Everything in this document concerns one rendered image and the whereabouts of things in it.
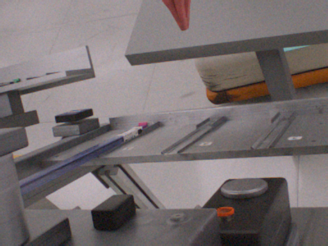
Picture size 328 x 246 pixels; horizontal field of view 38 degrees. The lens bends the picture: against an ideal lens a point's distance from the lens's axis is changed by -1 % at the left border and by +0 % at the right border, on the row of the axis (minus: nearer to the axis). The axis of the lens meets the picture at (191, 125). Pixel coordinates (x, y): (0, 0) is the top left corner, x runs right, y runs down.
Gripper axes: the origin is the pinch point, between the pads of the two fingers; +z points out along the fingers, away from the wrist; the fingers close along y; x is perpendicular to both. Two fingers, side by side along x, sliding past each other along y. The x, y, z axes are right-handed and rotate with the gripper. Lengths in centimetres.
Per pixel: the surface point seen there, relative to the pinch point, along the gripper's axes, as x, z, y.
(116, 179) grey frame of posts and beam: 9.2, 26.9, -22.6
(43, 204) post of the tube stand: 8, 31, -40
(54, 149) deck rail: -8.0, 13.0, -19.9
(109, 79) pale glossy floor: 115, 33, -80
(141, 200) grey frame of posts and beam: 14.4, 34.6, -21.7
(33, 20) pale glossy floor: 157, 6, -139
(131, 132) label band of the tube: -1.3, 14.1, -11.0
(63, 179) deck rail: -8.3, 17.6, -19.9
